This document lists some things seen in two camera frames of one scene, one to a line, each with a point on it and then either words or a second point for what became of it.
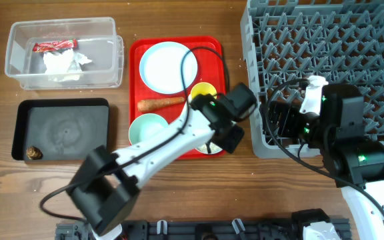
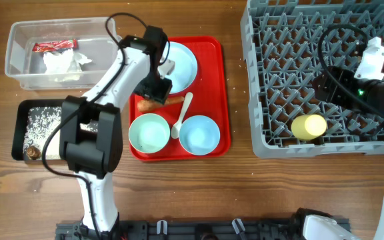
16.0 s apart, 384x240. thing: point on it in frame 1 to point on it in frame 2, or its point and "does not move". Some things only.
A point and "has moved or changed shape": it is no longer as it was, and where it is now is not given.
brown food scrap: x=33 y=153 does not move
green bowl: x=144 y=126 does not move
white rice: x=213 y=147 to x=41 y=121
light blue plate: x=161 y=67 does not move
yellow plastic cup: x=203 y=88 has moved or changed shape
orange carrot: x=147 y=105 does not move
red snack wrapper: x=50 y=46 does not move
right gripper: x=289 y=112 to x=335 y=95
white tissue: x=64 y=66 does not move
